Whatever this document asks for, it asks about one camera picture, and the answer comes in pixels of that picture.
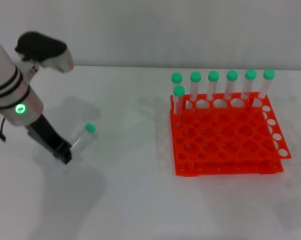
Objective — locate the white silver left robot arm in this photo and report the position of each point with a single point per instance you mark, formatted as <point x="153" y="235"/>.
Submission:
<point x="5" y="82"/>

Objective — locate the clear test tube green cap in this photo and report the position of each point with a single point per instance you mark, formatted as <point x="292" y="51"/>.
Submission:
<point x="179" y="93"/>
<point x="177" y="77"/>
<point x="84" y="138"/>
<point x="250" y="78"/>
<point x="268" y="77"/>
<point x="213" y="80"/>
<point x="231" y="78"/>
<point x="195" y="80"/>

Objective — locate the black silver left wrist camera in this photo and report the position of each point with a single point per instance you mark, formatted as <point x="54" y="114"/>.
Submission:
<point x="40" y="47"/>

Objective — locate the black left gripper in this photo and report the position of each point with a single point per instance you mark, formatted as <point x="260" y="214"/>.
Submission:
<point x="44" y="132"/>

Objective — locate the orange test tube rack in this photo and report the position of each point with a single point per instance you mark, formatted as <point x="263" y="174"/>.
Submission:
<point x="223" y="140"/>

